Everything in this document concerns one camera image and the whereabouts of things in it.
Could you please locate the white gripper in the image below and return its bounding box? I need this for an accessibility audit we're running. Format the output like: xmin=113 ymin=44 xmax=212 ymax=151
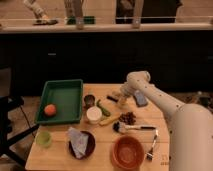
xmin=118 ymin=82 xmax=134 ymax=106

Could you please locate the wooden board eraser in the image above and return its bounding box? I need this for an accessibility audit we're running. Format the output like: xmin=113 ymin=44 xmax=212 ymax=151
xmin=107 ymin=94 xmax=120 ymax=103

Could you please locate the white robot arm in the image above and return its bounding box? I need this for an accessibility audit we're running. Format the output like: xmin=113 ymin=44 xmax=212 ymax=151
xmin=120 ymin=71 xmax=213 ymax=171

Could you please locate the red bowl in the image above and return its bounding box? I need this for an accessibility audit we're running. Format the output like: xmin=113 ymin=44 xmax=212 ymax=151
xmin=110 ymin=136 xmax=145 ymax=171

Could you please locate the blue grey sponge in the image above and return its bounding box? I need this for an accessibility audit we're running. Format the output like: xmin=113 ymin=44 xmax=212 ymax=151
xmin=133 ymin=91 xmax=148 ymax=107

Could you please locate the brown grape bunch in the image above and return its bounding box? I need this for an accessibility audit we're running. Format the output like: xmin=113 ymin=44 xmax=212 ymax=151
xmin=119 ymin=112 xmax=136 ymax=125

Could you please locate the green pepper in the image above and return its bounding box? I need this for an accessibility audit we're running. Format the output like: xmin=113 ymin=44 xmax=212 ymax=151
xmin=96 ymin=99 xmax=111 ymax=117

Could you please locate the yellow banana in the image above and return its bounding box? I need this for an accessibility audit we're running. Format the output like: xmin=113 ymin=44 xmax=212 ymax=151
xmin=99 ymin=115 xmax=119 ymax=126

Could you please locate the dark metal cup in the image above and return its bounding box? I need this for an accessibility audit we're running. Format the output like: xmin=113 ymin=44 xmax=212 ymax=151
xmin=84 ymin=94 xmax=95 ymax=109

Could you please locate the white round container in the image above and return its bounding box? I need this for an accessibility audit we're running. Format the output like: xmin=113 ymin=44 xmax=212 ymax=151
xmin=86 ymin=106 xmax=102 ymax=124

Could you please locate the green plastic tray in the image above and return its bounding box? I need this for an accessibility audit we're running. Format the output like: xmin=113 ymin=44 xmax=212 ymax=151
xmin=35 ymin=79 xmax=83 ymax=125

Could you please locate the dark brown plate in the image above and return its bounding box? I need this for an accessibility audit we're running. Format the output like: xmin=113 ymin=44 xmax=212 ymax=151
xmin=68 ymin=131 xmax=96 ymax=160

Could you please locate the silver fork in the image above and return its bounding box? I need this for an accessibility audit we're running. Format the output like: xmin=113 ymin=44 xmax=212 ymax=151
xmin=146 ymin=129 xmax=159 ymax=161

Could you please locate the grey folded cloth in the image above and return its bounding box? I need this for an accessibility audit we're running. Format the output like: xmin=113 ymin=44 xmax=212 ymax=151
xmin=68 ymin=127 xmax=88 ymax=159

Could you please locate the orange fruit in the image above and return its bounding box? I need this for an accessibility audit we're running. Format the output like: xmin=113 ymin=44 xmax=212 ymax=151
xmin=44 ymin=104 xmax=57 ymax=117

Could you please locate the light green cup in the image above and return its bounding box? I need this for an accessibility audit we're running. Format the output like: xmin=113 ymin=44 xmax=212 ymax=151
xmin=35 ymin=131 xmax=52 ymax=148

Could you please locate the black chair frame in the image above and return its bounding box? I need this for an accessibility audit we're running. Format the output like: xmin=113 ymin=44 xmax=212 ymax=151
xmin=0 ymin=68 xmax=39 ymax=167

